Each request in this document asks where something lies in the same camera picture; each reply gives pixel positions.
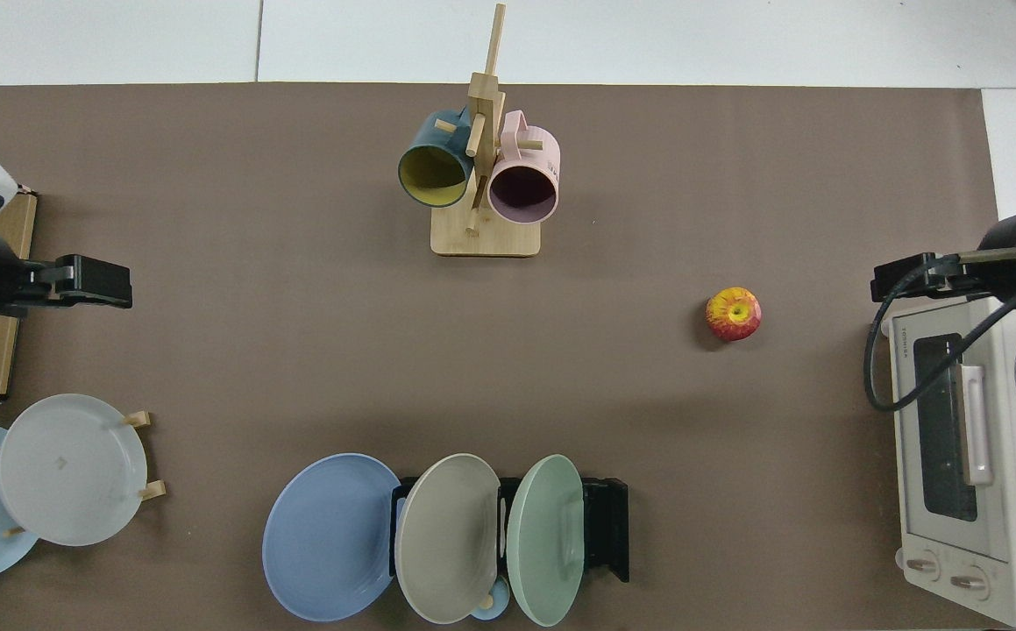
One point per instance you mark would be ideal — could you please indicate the beige plate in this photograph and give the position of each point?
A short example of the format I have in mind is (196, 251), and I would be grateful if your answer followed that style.
(446, 539)

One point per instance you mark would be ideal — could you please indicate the wooden plate rack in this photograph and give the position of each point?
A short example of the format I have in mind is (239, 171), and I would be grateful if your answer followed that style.
(153, 490)

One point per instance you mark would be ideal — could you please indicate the small blue round thing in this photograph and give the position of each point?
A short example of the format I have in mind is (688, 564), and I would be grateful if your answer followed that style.
(492, 606)

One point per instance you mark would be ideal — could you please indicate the grey plate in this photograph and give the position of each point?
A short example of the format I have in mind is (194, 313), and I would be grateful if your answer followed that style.
(69, 469)

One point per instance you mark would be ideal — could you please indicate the pink cup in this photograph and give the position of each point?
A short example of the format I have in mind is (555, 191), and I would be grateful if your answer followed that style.
(525, 193)

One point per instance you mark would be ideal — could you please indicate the dark teal cup yellow inside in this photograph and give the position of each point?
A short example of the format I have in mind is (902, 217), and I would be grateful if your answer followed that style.
(434, 175)

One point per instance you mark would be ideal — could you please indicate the black dish rack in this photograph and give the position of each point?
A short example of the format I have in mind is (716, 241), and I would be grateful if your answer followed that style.
(606, 530)

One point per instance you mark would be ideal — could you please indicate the brown table cloth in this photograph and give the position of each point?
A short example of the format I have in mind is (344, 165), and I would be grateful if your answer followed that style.
(297, 350)

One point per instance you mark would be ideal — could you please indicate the pale toaster oven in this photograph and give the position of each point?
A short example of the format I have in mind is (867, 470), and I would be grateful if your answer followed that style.
(1012, 526)

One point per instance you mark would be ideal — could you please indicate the red yellow apple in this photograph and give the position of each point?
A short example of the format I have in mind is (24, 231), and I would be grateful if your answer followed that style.
(733, 314)

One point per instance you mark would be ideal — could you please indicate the pale green plate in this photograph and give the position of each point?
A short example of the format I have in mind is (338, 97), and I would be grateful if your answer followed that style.
(543, 539)

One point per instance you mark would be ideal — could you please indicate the wooden cup stand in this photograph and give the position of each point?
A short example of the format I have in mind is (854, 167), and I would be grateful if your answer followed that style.
(483, 237)

